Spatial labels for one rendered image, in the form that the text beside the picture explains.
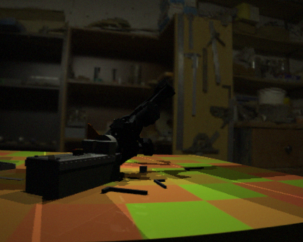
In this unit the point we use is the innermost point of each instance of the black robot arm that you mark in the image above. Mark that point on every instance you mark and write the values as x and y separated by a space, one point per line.
143 115

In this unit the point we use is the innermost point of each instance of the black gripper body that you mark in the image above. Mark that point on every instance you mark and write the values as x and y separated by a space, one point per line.
144 143

